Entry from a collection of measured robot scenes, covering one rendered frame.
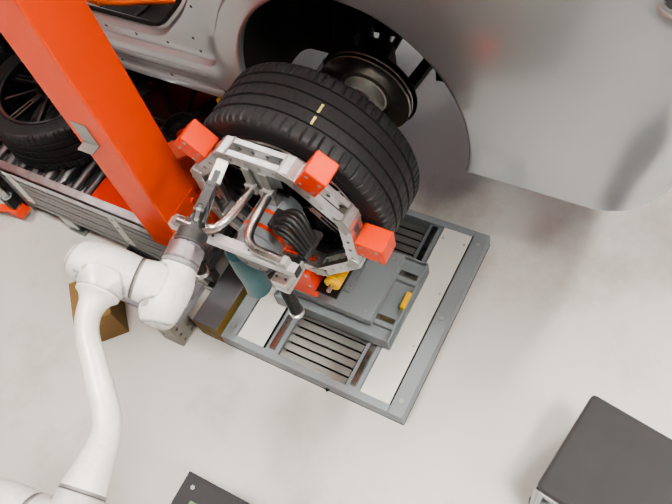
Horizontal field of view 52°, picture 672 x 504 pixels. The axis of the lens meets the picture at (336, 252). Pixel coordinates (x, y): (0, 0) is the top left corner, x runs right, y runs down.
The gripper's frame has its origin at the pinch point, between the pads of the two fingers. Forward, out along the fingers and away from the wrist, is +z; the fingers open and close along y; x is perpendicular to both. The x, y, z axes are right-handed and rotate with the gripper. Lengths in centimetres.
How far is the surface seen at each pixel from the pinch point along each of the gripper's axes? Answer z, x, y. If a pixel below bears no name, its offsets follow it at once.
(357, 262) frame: 0, 43, 28
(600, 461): -31, 129, 35
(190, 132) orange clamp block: 14.6, -13.6, 14.9
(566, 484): -40, 121, 37
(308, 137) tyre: 17.1, 18.1, -1.5
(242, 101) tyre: 24.9, -2.4, 6.9
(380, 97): 54, 34, 27
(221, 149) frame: 10.7, -3.1, 10.0
